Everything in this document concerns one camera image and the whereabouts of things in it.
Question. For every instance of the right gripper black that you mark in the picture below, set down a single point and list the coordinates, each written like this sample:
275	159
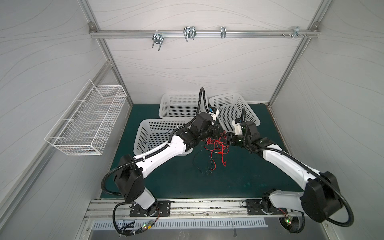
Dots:
231	139

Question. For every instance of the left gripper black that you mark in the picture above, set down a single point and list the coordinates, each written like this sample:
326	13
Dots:
216	128

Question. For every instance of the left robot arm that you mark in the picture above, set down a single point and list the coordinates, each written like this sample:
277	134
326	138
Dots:
127	180

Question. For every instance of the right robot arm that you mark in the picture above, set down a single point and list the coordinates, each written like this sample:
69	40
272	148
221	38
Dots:
320	197

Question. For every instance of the white basket back right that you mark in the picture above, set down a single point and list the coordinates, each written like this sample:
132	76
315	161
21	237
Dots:
230	107

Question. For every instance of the white basket back middle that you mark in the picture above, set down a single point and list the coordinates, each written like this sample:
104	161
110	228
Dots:
178	106

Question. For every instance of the white basket front left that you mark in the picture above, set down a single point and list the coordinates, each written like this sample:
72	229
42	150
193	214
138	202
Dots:
153	132

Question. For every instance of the metal hook clamp middle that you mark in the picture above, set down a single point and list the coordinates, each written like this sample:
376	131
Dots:
189	33

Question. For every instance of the metal hook clamp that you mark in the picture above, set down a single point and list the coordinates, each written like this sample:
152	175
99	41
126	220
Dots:
157	39
189	33
296	34

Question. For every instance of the metal hook small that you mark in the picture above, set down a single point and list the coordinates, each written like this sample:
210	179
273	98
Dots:
223	32

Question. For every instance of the metal hook clamp left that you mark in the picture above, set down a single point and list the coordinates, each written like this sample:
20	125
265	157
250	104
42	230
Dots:
157	39

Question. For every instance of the metal hook clamp right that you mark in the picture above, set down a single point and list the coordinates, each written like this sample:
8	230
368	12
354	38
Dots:
296	34

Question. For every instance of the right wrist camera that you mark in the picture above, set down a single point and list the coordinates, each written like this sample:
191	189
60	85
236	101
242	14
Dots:
237	126

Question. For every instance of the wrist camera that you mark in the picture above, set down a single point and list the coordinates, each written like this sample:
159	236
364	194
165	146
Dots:
237	126
214	112

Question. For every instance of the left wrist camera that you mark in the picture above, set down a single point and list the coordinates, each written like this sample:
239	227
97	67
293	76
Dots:
214	112

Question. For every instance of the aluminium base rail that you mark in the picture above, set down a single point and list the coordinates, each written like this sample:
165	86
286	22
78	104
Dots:
181	209

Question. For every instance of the aluminium crossbar rail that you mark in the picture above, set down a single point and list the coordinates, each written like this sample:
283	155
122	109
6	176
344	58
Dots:
201	34

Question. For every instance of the white wire wall basket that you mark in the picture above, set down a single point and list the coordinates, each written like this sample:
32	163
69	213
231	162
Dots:
86	125

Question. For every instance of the white vented cable duct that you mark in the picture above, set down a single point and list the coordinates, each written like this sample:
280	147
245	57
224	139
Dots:
170	224

